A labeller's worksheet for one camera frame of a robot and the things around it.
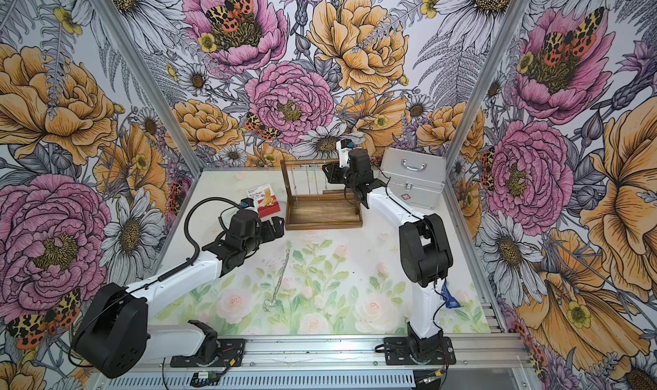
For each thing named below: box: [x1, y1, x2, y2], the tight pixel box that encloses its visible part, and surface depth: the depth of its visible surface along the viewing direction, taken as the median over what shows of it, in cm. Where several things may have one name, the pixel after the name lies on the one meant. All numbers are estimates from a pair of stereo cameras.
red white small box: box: [246, 183, 281, 219], surface depth 110 cm
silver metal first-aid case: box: [378, 147, 448, 210], surface depth 104 cm
